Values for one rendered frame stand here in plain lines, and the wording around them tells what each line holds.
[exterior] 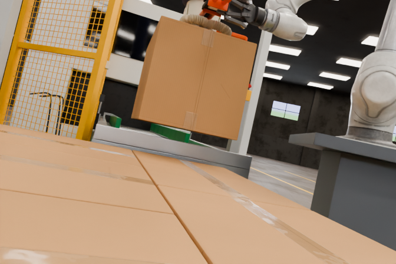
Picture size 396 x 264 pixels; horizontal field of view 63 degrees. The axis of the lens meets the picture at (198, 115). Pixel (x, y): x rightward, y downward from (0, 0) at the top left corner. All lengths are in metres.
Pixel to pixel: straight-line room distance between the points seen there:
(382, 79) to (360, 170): 0.34
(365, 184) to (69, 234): 1.05
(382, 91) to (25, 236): 0.97
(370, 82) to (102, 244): 0.92
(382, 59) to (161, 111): 0.75
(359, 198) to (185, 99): 0.70
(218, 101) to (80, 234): 0.97
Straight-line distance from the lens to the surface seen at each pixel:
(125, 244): 0.36
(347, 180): 1.24
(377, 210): 1.29
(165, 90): 1.21
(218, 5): 1.35
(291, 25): 1.45
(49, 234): 0.36
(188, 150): 1.39
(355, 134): 1.33
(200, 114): 1.24
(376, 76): 1.10
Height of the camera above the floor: 0.67
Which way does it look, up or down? 3 degrees up
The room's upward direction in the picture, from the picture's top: 13 degrees clockwise
